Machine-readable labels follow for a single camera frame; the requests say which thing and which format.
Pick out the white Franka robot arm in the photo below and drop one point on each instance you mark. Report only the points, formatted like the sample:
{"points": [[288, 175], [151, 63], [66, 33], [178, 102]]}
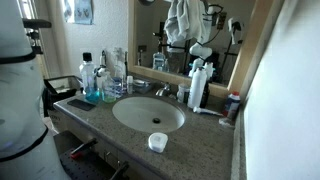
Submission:
{"points": [[20, 100]]}

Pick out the chrome faucet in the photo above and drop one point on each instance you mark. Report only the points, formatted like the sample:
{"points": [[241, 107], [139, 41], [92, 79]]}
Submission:
{"points": [[164, 90]]}

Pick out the grey toiletry tray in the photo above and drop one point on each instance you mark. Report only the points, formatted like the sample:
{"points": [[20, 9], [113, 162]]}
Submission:
{"points": [[143, 86]]}

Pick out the white oval sink basin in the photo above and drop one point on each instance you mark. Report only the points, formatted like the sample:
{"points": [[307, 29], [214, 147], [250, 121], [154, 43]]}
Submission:
{"points": [[146, 111]]}

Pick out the dark sink drain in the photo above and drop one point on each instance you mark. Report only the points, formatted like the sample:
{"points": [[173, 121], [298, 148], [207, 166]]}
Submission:
{"points": [[156, 120]]}

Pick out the small bottle with white cap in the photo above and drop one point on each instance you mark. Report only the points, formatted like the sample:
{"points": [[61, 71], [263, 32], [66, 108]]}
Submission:
{"points": [[130, 85]]}

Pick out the tall white bottle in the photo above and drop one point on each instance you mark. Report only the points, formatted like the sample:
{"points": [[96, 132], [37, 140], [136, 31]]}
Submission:
{"points": [[197, 88]]}

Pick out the clear spray bottle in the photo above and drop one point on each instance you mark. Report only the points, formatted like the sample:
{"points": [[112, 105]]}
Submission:
{"points": [[119, 70]]}

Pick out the white toothpaste tube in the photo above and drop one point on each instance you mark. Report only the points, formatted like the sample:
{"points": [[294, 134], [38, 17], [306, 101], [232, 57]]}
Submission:
{"points": [[206, 111]]}

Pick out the clear plastic bottle green liquid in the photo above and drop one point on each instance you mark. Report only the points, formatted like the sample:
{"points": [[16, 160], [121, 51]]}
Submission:
{"points": [[109, 90]]}

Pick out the white rounded soap box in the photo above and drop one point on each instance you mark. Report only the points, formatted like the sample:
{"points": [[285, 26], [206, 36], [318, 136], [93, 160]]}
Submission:
{"points": [[158, 141]]}

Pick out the white spray bottle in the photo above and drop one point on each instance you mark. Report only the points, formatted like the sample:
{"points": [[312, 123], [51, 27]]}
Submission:
{"points": [[102, 66]]}

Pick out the clear mouthwash bottle black cap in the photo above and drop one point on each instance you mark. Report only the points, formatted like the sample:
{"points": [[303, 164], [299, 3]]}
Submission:
{"points": [[89, 80]]}

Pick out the red capped spray can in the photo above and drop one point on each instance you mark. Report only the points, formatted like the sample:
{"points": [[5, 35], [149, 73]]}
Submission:
{"points": [[231, 105]]}

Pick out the small clear plastic piece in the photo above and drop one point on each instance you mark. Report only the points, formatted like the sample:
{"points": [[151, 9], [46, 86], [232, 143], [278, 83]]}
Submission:
{"points": [[226, 122]]}

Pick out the black smartphone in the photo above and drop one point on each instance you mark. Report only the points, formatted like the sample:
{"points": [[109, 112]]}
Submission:
{"points": [[81, 104]]}

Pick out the vanity cabinet front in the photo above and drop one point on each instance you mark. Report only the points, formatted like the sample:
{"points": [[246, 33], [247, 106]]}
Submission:
{"points": [[76, 130]]}

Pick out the black rectangular bin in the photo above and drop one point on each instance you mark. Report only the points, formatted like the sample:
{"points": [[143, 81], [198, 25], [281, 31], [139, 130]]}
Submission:
{"points": [[63, 87]]}

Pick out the black perforated mounting board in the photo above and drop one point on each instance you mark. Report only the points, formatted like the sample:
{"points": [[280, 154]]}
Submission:
{"points": [[86, 166]]}

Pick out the wood framed wall mirror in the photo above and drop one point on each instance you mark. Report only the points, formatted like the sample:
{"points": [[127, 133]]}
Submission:
{"points": [[150, 33]]}

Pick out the blue wall picture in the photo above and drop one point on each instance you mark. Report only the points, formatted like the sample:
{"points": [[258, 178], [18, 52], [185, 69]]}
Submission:
{"points": [[78, 11]]}

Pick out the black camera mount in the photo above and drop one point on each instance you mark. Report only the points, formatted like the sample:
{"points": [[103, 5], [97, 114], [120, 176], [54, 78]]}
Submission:
{"points": [[36, 23]]}

